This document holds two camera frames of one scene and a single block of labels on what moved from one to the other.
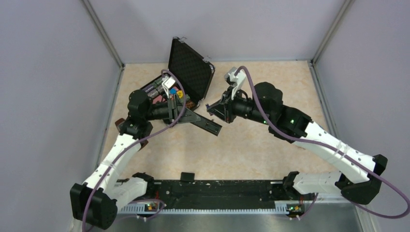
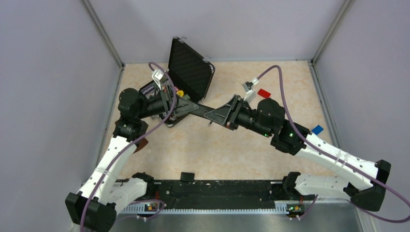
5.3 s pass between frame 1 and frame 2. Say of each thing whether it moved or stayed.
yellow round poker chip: stayed
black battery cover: stayed
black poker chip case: stayed
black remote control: moved
